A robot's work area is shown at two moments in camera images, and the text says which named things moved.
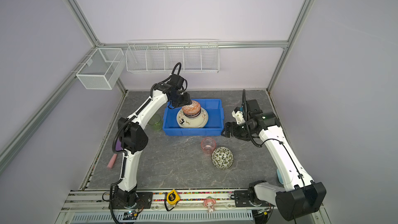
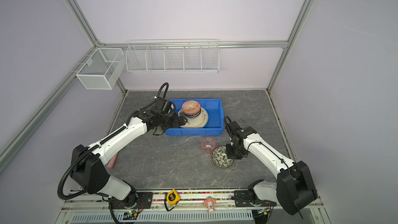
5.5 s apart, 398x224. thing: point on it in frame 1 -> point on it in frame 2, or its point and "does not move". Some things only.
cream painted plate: (201, 121) does not move
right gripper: (235, 134) -> (230, 154)
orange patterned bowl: (192, 110) does not move
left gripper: (187, 101) -> (176, 123)
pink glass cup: (208, 145) does not move
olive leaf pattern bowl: (222, 158) does not move
